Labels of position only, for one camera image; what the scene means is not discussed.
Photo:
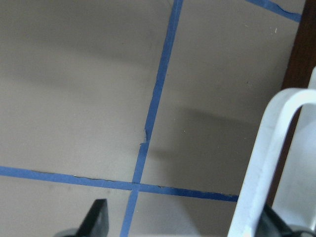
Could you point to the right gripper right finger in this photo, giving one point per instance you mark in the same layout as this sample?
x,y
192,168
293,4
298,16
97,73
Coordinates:
x,y
274,222

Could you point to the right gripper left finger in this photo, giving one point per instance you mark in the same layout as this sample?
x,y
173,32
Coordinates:
x,y
95,223

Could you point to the white drawer handle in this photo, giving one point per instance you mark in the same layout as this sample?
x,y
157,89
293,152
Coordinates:
x,y
295,200

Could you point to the dark wooden drawer box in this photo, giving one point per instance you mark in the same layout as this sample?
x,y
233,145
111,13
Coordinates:
x,y
299,69

